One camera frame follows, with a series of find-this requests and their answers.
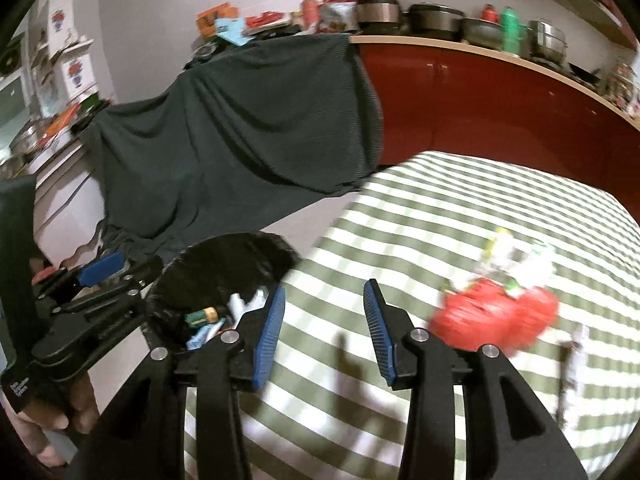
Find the yellow wrapper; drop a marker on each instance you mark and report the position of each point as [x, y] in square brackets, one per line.
[497, 245]

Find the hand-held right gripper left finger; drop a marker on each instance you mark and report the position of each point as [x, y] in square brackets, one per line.
[270, 335]

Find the person's left hand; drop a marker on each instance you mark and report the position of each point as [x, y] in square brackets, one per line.
[80, 405]

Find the small red thermos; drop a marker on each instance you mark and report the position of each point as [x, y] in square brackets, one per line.
[490, 12]

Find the blue white wrapper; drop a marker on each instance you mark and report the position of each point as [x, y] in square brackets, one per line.
[202, 337]

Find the red plastic item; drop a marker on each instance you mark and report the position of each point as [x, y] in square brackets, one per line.
[267, 20]

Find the trash bin with black liner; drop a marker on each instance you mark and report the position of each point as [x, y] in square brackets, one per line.
[200, 280]

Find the steel steamer pot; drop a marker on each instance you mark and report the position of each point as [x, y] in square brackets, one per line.
[547, 42]

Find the white crumpled paper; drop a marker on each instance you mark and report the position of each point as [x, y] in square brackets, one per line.
[537, 262]

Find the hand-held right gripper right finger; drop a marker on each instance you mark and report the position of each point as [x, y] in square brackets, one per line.
[380, 335]

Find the rice cooker with open lid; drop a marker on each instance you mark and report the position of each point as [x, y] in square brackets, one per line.
[377, 10]

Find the orange paper bag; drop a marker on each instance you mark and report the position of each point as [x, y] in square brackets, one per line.
[215, 17]

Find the tall flower print box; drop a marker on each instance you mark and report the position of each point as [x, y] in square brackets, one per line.
[60, 17]

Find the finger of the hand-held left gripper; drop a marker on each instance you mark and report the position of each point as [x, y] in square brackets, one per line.
[110, 305]
[102, 267]

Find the tall red thermos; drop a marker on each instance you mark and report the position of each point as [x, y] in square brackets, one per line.
[310, 11]

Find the printed snack bag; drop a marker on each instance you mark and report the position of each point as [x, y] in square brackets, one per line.
[339, 12]

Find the light blue packet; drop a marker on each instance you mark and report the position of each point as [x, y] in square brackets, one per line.
[234, 32]

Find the green thermos bottle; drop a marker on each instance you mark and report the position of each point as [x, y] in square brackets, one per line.
[511, 30]

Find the red plastic bag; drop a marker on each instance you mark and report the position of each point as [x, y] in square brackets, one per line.
[490, 317]

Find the steel bowls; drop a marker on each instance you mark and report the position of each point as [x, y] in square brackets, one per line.
[27, 140]

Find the black cooking pot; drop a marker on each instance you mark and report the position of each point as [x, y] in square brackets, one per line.
[435, 22]

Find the red kitchen base cabinets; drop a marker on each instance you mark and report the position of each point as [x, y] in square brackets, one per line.
[475, 110]

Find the wide flower print box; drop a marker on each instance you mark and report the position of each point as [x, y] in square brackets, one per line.
[77, 75]

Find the orange flat box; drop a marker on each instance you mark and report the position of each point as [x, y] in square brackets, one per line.
[61, 121]

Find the dark green blanket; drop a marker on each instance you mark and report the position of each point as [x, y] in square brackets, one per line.
[225, 135]

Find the green checkered tablecloth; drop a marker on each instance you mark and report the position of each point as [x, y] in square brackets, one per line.
[450, 210]

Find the white cabinet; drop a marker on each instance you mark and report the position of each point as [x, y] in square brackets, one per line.
[70, 200]

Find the black wok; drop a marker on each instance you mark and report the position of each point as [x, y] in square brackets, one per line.
[585, 75]

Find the grey metal basin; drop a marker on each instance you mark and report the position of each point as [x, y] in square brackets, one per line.
[481, 32]

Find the group of condiment bottles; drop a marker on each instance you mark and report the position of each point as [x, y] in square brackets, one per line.
[625, 90]

